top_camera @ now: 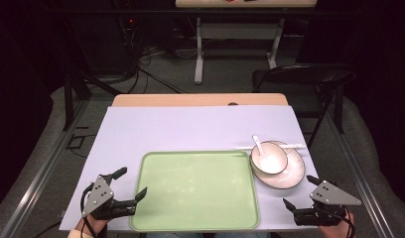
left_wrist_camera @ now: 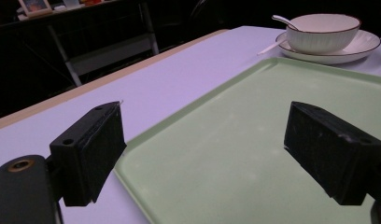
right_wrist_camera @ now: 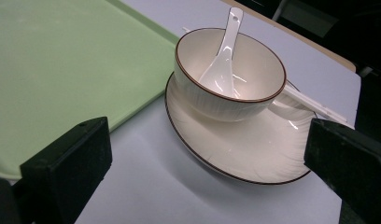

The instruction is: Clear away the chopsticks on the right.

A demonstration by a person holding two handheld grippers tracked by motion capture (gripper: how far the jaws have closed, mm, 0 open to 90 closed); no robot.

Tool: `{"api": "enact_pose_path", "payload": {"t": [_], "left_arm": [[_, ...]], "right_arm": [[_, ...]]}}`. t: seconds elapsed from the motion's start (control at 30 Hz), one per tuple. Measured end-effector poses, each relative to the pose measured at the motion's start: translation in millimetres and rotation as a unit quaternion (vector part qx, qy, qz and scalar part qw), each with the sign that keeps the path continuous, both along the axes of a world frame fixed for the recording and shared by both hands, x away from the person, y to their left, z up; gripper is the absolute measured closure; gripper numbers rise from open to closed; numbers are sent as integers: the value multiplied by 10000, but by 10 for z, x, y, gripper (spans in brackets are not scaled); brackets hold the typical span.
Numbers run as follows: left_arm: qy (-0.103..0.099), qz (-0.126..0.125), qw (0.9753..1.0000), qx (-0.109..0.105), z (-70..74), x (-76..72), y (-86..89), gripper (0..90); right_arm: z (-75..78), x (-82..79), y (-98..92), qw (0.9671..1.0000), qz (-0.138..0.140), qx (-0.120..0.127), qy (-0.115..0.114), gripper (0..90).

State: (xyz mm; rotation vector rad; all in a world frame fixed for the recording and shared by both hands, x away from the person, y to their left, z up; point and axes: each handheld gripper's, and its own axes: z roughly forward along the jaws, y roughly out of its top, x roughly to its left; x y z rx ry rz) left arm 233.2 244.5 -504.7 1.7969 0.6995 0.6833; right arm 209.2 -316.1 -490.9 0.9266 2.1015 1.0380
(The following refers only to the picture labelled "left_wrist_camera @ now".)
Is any metal shelf stand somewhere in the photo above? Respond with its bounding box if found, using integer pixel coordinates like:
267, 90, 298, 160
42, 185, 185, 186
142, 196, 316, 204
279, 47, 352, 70
0, 0, 161, 88

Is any light green plastic tray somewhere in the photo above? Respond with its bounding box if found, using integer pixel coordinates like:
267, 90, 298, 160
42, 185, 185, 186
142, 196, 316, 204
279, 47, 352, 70
113, 56, 381, 224

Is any white plate with dark rim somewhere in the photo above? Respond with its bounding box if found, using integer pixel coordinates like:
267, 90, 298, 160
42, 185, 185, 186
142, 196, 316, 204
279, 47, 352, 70
275, 29, 381, 65

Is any white ribbed bowl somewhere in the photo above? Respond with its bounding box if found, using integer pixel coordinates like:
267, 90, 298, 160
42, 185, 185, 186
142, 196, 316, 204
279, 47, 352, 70
285, 13, 362, 56

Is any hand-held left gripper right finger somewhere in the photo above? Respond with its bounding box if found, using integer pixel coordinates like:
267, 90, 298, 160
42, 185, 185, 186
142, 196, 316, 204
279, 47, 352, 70
283, 101, 381, 206

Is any white spoon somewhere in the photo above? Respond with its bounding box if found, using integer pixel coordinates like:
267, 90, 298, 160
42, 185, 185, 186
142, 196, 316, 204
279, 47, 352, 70
257, 14, 300, 57

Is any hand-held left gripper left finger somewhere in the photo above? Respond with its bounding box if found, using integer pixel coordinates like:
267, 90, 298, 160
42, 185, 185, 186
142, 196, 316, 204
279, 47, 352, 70
49, 101, 128, 207

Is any framed picture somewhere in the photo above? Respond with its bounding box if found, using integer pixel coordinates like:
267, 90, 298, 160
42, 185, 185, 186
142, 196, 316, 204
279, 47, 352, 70
18, 0, 53, 18

